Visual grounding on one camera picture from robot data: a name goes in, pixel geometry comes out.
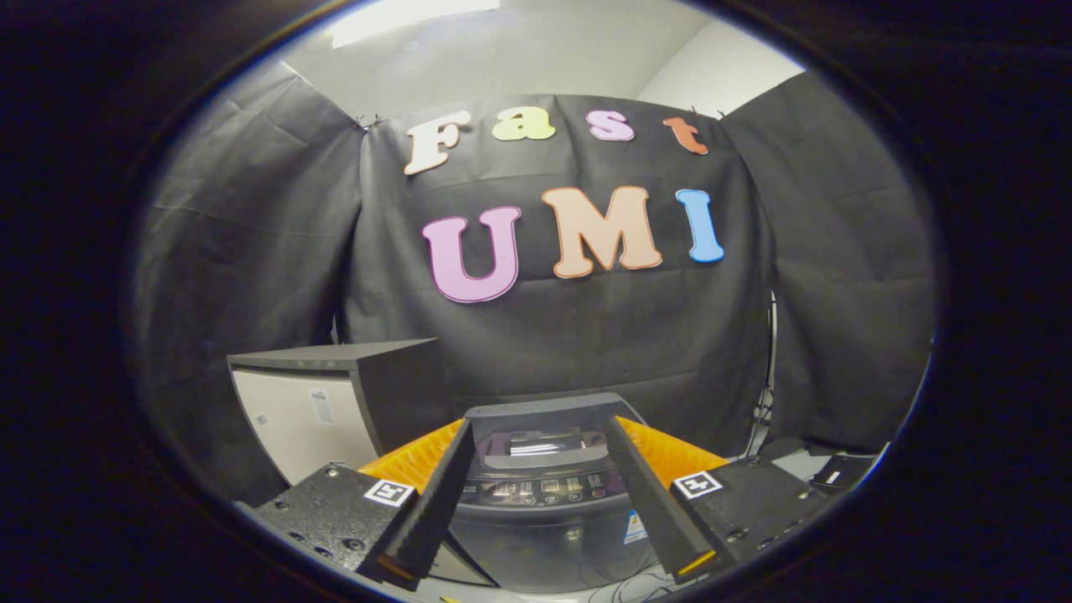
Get grey washing machine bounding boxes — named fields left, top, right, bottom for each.
left=448, top=394, right=671, bottom=594

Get black flat device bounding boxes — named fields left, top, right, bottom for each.
left=811, top=452, right=877, bottom=493

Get white cabinet with dark top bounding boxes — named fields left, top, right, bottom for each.
left=228, top=338, right=495, bottom=587

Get metal backdrop stand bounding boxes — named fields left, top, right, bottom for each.
left=745, top=291, right=780, bottom=457

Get black backdrop cloth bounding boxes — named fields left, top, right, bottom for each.
left=134, top=63, right=939, bottom=503

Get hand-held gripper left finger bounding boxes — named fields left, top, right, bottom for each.
left=234, top=417, right=475, bottom=592

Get thin cables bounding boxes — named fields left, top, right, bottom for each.
left=586, top=569, right=673, bottom=602

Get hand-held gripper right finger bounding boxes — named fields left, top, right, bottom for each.
left=606, top=415, right=843, bottom=585

